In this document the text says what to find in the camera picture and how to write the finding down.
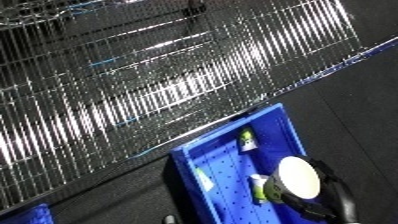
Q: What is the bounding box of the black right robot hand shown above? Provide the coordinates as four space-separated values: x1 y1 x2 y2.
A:
277 158 361 224

